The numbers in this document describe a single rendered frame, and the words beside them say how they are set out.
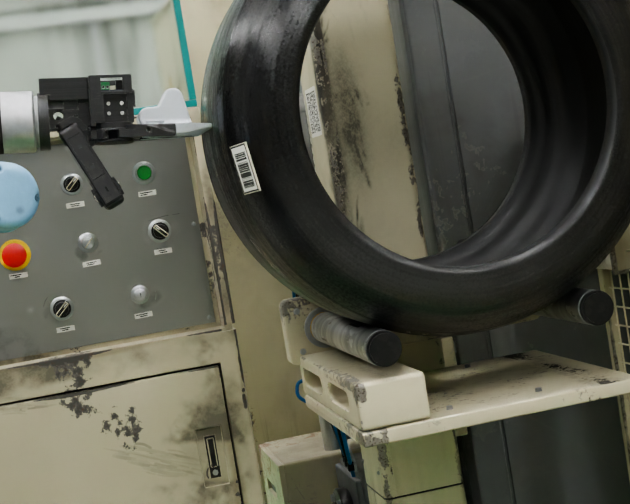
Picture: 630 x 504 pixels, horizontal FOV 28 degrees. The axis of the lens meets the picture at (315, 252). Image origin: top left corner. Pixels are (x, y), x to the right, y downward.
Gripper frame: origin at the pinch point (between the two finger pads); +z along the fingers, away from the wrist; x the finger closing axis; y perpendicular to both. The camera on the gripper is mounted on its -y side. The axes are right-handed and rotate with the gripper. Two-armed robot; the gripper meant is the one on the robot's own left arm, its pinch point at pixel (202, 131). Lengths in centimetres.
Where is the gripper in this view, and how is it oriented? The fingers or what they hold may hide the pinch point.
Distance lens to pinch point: 159.0
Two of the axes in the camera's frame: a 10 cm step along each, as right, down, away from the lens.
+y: -0.6, -10.0, -0.4
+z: 9.8, -0.6, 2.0
